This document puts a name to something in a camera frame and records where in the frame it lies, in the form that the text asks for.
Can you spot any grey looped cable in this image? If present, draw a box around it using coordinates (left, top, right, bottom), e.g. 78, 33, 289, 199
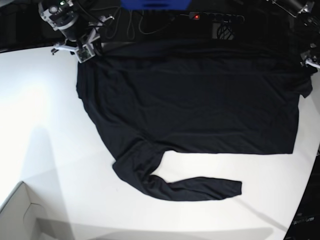
107, 6, 176, 40

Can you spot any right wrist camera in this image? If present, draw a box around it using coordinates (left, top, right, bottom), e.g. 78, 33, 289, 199
75, 45, 96, 64

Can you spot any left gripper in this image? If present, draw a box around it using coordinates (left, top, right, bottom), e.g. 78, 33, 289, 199
300, 43, 320, 69

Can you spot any black power strip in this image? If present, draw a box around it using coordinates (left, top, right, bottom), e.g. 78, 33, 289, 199
188, 11, 245, 22

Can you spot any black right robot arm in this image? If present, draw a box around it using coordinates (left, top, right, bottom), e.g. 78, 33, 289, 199
38, 0, 115, 56

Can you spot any black t-shirt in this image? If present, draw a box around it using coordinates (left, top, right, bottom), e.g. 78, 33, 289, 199
76, 40, 315, 202

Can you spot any blue plastic bin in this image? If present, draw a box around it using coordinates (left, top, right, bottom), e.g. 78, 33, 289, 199
120, 0, 191, 10

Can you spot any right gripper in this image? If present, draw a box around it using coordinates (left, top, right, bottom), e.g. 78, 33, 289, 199
51, 14, 114, 54

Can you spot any white cardboard box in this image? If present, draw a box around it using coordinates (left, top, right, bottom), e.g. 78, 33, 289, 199
0, 182, 46, 240

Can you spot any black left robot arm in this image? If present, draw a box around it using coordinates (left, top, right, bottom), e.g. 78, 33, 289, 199
271, 0, 320, 69

